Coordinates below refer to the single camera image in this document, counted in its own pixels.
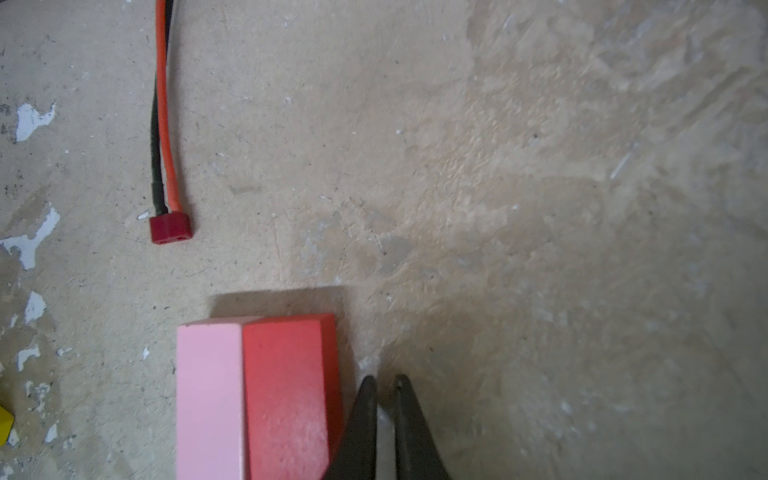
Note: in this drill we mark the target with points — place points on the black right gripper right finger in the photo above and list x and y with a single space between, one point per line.
417 456

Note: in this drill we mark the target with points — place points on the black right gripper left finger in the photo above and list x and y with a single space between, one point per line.
356 455

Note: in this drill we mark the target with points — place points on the red block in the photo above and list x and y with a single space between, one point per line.
293 395

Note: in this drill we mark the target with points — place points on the light pink block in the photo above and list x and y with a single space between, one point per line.
211 422

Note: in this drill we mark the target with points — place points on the yellow block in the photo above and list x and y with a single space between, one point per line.
7 420

